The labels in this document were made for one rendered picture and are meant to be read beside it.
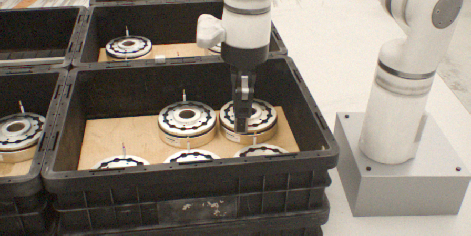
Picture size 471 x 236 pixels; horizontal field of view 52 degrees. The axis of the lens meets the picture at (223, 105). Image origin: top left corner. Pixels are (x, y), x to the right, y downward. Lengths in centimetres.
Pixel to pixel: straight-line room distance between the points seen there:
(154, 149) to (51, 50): 47
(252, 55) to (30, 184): 35
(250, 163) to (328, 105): 58
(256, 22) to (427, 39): 25
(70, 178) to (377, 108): 50
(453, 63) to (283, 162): 254
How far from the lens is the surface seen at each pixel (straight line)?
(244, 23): 71
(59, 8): 117
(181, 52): 114
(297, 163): 66
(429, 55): 79
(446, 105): 129
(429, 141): 98
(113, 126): 90
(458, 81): 296
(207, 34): 71
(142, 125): 89
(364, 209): 91
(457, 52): 329
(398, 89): 81
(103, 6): 115
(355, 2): 185
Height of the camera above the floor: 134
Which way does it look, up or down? 33 degrees down
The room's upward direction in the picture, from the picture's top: straight up
